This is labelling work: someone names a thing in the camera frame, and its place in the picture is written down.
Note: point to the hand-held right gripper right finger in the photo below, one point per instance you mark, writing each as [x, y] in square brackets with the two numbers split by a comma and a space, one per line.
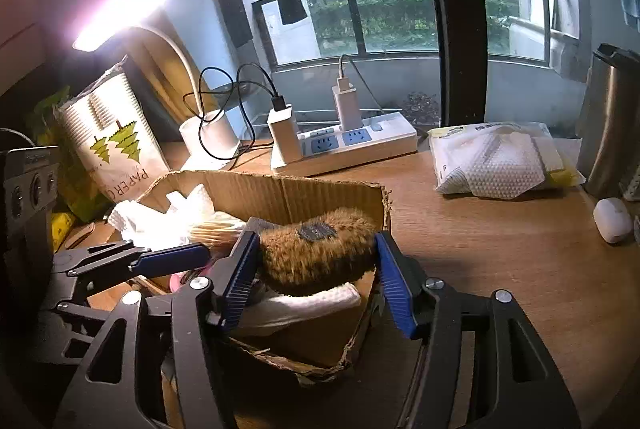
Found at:
[395, 289]

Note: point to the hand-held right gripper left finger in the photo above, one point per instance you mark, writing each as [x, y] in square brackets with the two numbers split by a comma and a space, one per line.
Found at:
[240, 279]

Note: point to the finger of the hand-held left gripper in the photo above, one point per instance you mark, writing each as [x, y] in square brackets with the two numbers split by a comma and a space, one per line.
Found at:
[170, 256]
[82, 311]

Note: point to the pink plush toy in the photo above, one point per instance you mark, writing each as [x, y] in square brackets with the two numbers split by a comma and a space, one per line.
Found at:
[179, 281]

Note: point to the cardboard box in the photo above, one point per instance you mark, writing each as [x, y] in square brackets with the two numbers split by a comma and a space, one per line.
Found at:
[310, 199]

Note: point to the yellow packet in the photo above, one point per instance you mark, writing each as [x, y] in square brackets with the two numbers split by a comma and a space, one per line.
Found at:
[61, 229]

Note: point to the crumpled white tissue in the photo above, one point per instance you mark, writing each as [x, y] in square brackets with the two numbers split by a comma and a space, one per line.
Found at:
[150, 214]

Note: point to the cotton swab bundle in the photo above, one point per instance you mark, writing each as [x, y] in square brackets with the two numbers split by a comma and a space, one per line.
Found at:
[220, 233]

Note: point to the white folding knife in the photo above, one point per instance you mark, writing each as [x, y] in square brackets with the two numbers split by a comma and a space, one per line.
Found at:
[80, 234]

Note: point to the green snack bag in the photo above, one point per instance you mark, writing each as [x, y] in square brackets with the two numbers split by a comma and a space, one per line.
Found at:
[45, 119]

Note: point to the paper cup sleeve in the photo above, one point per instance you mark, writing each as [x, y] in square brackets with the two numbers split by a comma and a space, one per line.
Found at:
[115, 144]

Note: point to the white desk lamp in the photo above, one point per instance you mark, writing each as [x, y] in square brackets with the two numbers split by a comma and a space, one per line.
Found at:
[210, 136]

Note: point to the white power strip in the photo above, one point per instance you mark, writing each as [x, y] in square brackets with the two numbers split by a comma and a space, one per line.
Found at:
[380, 144]

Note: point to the white charger with black plug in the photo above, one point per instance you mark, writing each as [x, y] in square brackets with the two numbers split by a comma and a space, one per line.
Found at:
[285, 134]

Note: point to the wet wipes pack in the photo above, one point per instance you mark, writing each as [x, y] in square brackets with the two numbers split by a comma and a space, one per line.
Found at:
[500, 164]

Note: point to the white earbuds case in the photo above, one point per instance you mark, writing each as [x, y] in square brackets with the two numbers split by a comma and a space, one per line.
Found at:
[612, 219]

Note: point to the steel tumbler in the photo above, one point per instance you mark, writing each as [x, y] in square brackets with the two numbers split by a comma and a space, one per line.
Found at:
[610, 124]

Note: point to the black balcony railing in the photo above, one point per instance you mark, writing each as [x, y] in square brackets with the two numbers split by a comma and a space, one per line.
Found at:
[357, 19]

